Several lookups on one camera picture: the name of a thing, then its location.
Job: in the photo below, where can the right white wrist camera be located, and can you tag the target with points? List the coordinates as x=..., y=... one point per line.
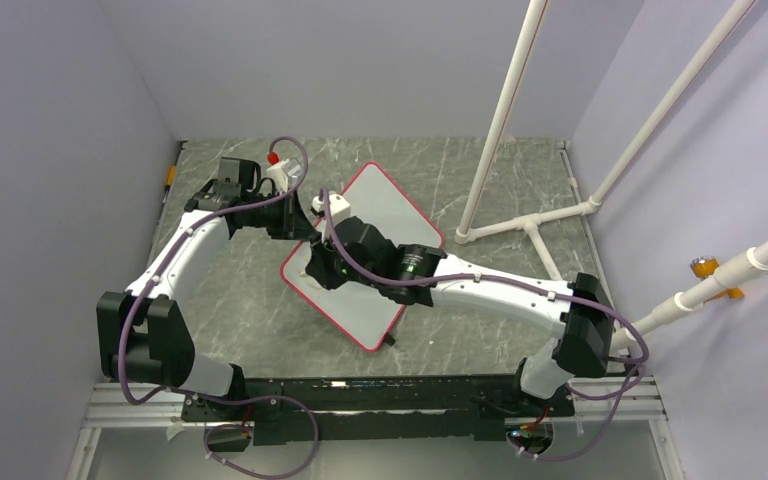
x=339, y=207

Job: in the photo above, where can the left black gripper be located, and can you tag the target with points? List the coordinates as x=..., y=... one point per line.
x=294, y=224

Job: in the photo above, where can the whiteboard with red frame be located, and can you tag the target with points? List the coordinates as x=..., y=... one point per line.
x=359, y=311

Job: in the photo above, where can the white PVC pipe right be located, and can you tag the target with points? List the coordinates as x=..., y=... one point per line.
x=749, y=265

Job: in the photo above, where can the white PVC pipe frame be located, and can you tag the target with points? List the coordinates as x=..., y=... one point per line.
x=546, y=66

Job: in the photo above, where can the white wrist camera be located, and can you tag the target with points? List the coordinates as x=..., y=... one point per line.
x=283, y=173
x=339, y=207

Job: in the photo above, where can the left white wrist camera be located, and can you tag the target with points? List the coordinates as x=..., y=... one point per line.
x=283, y=173

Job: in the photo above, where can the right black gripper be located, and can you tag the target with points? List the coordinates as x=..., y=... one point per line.
x=319, y=265

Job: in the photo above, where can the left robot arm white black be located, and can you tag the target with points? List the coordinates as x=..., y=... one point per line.
x=143, y=336

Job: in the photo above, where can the orange black screwdriver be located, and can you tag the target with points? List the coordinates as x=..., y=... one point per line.
x=171, y=172

